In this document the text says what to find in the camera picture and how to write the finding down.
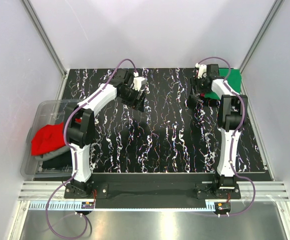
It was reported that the purple cable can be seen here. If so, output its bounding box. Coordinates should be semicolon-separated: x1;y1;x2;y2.
196;56;257;217
45;58;138;238

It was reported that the left aluminium frame post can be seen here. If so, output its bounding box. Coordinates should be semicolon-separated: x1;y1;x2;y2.
20;0;67;77

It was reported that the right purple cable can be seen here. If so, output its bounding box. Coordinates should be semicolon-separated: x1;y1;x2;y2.
196;56;257;217

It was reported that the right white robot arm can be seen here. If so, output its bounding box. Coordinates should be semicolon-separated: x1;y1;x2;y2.
190;63;248;198

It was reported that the right orange connector block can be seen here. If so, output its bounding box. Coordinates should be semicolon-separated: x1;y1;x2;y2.
216;202;231;211

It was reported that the right aluminium frame post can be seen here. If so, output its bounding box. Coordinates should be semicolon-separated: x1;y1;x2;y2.
239;0;285;73

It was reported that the left orange connector block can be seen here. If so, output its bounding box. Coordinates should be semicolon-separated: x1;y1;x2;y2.
81;201;95;209

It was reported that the aluminium front rail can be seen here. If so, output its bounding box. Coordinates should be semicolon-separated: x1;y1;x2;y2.
18;181;289;202

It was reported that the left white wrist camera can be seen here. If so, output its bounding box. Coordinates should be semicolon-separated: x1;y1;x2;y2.
132;72;147;91

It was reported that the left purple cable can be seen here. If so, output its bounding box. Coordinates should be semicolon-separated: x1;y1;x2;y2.
45;58;138;238

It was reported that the black marble pattern mat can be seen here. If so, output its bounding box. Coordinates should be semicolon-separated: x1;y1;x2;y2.
62;68;272;181

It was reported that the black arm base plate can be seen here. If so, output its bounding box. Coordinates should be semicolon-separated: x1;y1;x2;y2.
64;173;241;200

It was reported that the red t shirt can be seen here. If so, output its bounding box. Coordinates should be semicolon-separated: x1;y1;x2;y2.
30;119;83;156

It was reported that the orange connector block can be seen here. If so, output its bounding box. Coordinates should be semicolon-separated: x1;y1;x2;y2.
216;202;231;211
81;201;95;209

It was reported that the white slotted cable duct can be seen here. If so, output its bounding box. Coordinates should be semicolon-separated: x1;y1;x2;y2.
29;200;216;212

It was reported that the aluminium frame post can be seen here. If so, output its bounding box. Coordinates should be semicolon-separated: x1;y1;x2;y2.
239;0;285;73
20;0;67;77

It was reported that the black t shirt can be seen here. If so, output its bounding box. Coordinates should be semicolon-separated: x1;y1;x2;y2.
42;151;72;170

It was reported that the green t shirt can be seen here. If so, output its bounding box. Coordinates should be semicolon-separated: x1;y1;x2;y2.
205;68;242;100

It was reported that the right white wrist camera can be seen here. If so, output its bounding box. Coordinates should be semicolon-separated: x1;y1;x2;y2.
195;63;207;79

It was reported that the clear plastic bin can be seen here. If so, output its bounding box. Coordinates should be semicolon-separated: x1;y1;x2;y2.
20;100;81;178

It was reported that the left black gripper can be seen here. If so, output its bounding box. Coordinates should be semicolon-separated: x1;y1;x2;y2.
119;84;146;113

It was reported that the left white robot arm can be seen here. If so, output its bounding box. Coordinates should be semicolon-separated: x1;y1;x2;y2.
63;69;147;198

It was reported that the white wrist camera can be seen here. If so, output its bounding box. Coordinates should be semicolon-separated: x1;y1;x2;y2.
195;63;207;79
132;72;147;91

